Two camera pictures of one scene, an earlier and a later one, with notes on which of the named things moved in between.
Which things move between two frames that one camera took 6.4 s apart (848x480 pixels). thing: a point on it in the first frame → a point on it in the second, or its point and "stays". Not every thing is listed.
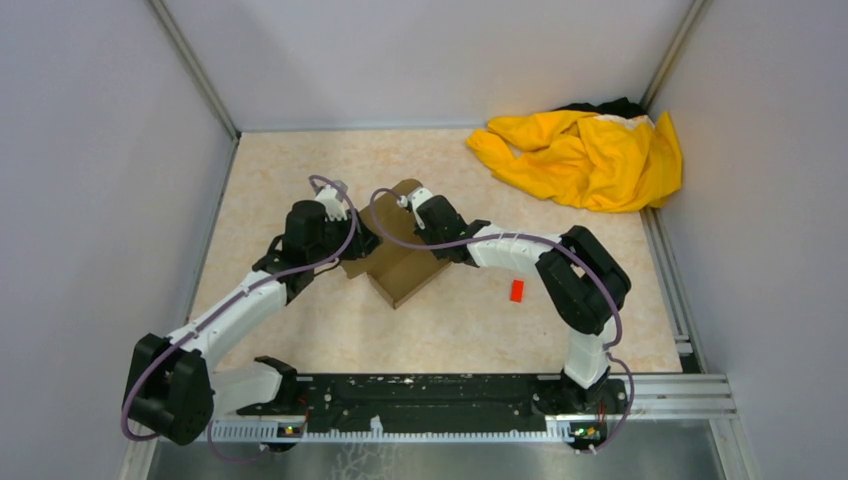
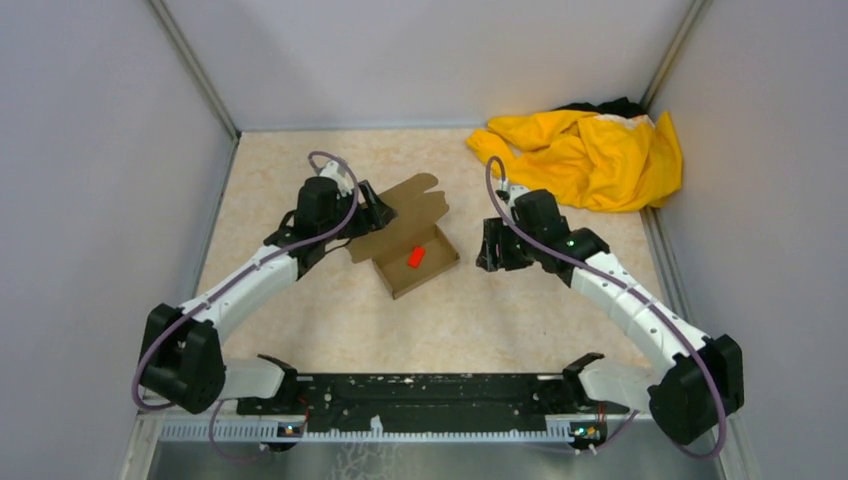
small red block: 517,290 → 416,256
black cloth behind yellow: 615,107 stays
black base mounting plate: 441,402 stays
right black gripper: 423,231 → 493,254
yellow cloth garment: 597,161 stays
